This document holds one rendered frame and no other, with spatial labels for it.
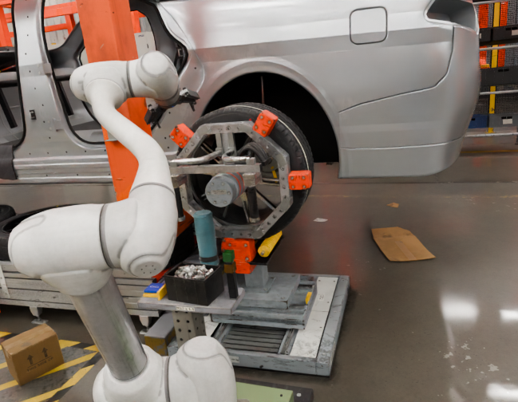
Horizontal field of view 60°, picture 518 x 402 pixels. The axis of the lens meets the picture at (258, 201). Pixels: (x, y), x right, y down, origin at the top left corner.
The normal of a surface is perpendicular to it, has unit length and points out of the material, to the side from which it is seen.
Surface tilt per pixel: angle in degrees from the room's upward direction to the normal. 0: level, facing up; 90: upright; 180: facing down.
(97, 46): 90
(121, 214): 30
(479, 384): 0
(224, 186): 90
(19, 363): 90
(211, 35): 90
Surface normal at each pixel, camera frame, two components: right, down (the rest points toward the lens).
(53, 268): 0.07, 0.61
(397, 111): -0.29, 0.32
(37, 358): 0.70, 0.15
